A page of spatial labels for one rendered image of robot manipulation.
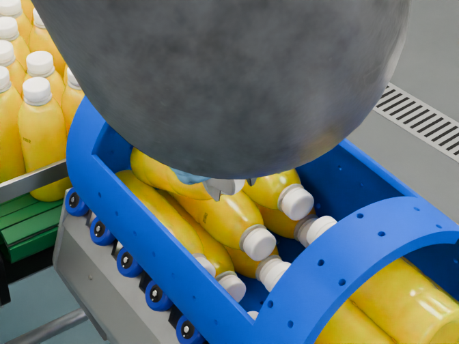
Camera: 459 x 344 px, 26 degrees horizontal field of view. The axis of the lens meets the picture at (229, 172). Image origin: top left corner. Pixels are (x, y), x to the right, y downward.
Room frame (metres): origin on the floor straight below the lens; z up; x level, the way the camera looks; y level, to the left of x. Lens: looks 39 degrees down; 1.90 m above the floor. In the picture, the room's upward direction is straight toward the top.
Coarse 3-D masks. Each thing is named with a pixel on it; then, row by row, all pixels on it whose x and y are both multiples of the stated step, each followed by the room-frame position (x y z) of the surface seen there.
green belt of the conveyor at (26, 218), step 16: (0, 208) 1.14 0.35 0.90; (16, 208) 1.14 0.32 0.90; (32, 208) 1.14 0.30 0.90; (48, 208) 1.14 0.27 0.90; (0, 224) 1.10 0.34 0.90; (16, 224) 1.10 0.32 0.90; (32, 224) 1.11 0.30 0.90; (48, 224) 1.11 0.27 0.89; (0, 240) 1.12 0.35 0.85; (16, 240) 1.08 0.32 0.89; (32, 240) 1.09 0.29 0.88; (48, 240) 1.10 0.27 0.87; (16, 256) 1.07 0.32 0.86
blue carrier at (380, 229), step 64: (128, 192) 0.89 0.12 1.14; (320, 192) 1.00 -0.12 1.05; (384, 192) 0.91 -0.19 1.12; (192, 256) 0.78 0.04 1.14; (320, 256) 0.70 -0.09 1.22; (384, 256) 0.69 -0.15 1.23; (448, 256) 0.82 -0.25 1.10; (192, 320) 0.77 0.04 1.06; (256, 320) 0.68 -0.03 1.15; (320, 320) 0.65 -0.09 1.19
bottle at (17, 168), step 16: (0, 96) 1.20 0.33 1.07; (16, 96) 1.21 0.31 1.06; (0, 112) 1.19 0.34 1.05; (16, 112) 1.20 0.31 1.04; (0, 128) 1.18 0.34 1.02; (16, 128) 1.19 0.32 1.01; (0, 144) 1.18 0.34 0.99; (16, 144) 1.19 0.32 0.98; (0, 160) 1.18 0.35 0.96; (16, 160) 1.19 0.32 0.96; (0, 176) 1.18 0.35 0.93; (16, 176) 1.18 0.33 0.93
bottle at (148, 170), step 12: (132, 156) 0.98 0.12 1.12; (144, 156) 0.96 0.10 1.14; (132, 168) 0.98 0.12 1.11; (144, 168) 0.95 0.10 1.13; (156, 168) 0.93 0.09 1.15; (168, 168) 0.91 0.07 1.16; (144, 180) 0.96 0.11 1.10; (156, 180) 0.93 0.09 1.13; (168, 180) 0.91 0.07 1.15; (180, 192) 0.89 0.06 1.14; (192, 192) 0.87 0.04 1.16; (204, 192) 0.87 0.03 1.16
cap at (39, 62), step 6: (30, 54) 1.27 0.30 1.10; (36, 54) 1.27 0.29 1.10; (42, 54) 1.27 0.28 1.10; (48, 54) 1.27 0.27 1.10; (30, 60) 1.25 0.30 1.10; (36, 60) 1.25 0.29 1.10; (42, 60) 1.25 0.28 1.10; (48, 60) 1.25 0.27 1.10; (30, 66) 1.24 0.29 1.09; (36, 66) 1.24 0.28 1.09; (42, 66) 1.24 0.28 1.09; (48, 66) 1.24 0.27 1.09; (36, 72) 1.24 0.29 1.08; (42, 72) 1.24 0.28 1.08
